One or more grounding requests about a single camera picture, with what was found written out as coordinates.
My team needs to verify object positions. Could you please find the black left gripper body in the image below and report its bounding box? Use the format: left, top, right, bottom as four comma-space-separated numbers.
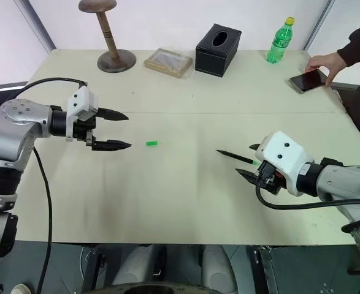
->
73, 116, 97, 151

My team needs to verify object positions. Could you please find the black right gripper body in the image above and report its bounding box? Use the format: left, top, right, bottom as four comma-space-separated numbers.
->
254, 160, 286, 195

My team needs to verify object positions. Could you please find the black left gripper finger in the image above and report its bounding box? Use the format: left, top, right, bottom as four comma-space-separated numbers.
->
97, 107, 129, 121
92, 139, 132, 153

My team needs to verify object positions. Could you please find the black pen with green end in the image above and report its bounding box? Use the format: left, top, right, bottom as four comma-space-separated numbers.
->
215, 149, 261, 167

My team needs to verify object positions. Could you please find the black smartphone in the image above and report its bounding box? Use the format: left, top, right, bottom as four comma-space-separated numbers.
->
288, 69, 329, 94

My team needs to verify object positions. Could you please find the green plastic bottle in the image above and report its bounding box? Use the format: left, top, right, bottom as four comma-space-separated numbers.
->
265, 16, 297, 65

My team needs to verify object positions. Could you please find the person's bare hand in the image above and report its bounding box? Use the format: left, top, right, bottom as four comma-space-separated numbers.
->
305, 51, 349, 88

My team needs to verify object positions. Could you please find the clear plastic box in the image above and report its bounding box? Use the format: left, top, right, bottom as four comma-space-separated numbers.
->
144, 47, 194, 80

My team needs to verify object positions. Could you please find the brown wooden hat stand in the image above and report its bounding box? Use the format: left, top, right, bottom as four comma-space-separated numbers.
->
78, 0, 137, 74

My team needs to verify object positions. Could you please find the white rounded robot leg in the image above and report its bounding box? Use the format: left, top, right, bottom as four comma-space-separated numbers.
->
200, 244, 239, 293
111, 244, 168, 286

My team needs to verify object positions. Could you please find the black leather tissue box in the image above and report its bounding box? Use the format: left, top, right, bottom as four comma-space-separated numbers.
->
194, 23, 242, 79

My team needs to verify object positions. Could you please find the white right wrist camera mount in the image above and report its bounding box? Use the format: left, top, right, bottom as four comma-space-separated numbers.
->
255, 131, 316, 197

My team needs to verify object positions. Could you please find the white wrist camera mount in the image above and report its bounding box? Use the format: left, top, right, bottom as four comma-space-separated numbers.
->
255, 131, 316, 197
65, 85, 100, 142

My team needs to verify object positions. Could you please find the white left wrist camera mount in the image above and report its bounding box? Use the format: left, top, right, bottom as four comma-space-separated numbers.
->
65, 85, 100, 142

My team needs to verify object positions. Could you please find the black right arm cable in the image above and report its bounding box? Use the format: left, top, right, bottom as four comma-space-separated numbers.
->
255, 179, 360, 234

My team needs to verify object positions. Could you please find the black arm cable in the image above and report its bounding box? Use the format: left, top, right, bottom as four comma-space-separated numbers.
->
255, 179, 360, 234
13, 77, 87, 294

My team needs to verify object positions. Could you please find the grey frame bar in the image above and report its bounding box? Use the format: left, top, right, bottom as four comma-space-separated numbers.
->
0, 80, 29, 93

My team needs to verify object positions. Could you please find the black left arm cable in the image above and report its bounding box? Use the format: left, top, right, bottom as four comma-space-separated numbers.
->
13, 77, 87, 294

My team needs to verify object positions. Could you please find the grey aluminium frame post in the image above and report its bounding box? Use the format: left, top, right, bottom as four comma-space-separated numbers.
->
301, 0, 337, 51
13, 0, 58, 55

